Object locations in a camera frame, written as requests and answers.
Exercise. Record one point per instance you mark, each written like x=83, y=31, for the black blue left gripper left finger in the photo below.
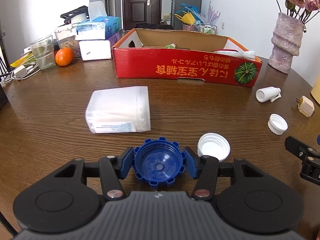
x=110, y=170

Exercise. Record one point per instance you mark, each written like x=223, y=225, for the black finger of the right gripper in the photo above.
x=308, y=156

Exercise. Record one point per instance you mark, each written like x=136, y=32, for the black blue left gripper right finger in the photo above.
x=206, y=170

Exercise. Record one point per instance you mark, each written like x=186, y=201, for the blue plastic bottle cap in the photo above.
x=158, y=162

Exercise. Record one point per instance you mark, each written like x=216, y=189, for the large white bottle cap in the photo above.
x=214, y=145

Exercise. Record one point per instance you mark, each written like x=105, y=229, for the small white ribbed cap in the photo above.
x=277, y=124

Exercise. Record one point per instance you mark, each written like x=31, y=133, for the beige power plug adapter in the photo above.
x=305, y=106

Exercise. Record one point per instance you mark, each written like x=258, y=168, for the translucent plastic swab box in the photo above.
x=119, y=110

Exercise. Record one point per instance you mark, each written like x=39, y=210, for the yellow object at edge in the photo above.
x=315, y=92

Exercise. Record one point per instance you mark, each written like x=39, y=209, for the small white plastic bottle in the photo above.
x=268, y=94

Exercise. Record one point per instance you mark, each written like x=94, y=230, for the red cardboard box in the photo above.
x=141, y=53

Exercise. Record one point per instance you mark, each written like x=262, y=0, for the pink textured vase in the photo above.
x=286, y=40

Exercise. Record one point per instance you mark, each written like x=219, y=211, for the white container in box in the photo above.
x=239, y=54

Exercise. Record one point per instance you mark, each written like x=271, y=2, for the white purple tissue pack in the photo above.
x=98, y=49

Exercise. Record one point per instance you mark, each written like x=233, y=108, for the orange fruit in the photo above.
x=64, y=57

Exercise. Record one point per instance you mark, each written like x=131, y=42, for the green bottle in box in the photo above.
x=171, y=46

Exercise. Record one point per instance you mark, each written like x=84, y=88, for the clear jar with grains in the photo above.
x=65, y=36

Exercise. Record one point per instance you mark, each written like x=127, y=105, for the clear drinking glass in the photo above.
x=43, y=52

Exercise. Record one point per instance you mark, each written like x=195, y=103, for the yellow paper packet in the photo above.
x=24, y=58

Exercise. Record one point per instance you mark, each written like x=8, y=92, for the blue tissue pack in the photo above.
x=99, y=26

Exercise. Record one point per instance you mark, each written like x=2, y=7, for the glass cup rack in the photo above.
x=205, y=28

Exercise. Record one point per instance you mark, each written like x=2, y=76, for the yellow blue toy cluster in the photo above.
x=189, y=15

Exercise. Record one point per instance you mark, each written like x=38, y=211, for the black white headset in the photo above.
x=75, y=16

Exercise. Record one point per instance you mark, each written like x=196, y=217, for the dark brown door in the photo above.
x=141, y=11

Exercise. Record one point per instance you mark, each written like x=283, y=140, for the white charger with cable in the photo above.
x=22, y=72

